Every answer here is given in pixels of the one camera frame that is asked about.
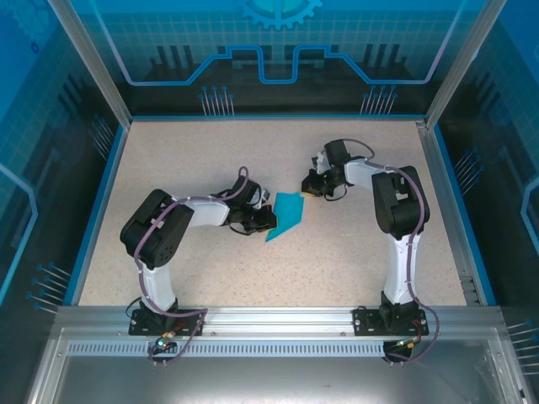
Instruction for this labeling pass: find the blue cloth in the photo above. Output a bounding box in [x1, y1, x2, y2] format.
[264, 191, 307, 243]

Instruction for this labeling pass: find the grey sheet metal tray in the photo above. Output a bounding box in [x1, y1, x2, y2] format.
[24, 327, 527, 404]

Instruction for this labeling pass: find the aluminium cross beam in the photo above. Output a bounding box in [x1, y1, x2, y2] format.
[56, 305, 504, 338]

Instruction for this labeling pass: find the blue table edge strip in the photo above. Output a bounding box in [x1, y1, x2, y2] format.
[432, 125, 499, 306]
[69, 124, 132, 307]

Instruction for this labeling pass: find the blue printed side panel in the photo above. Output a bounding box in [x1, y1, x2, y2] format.
[424, 0, 539, 404]
[0, 0, 130, 404]

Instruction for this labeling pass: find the blue printed gear panel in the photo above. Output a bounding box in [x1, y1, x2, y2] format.
[67, 0, 496, 119]

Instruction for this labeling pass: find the slotted aluminium cable strip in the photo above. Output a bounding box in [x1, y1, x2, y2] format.
[67, 341, 498, 359]

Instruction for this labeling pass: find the aluminium side rail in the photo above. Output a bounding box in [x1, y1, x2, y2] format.
[414, 120, 485, 306]

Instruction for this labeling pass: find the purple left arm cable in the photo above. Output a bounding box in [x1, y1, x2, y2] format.
[133, 166, 250, 367]

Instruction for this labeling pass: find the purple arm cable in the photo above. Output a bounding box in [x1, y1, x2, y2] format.
[344, 138, 441, 367]
[133, 166, 250, 367]

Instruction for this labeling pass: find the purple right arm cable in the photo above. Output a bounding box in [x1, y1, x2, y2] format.
[344, 138, 441, 367]

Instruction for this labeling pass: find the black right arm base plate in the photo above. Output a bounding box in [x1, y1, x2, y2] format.
[352, 306, 430, 338]

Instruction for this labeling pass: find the aluminium frame post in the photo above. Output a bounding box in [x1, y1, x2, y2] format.
[423, 0, 510, 130]
[46, 0, 134, 127]

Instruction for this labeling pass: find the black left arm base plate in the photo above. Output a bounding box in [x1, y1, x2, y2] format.
[129, 308, 207, 338]

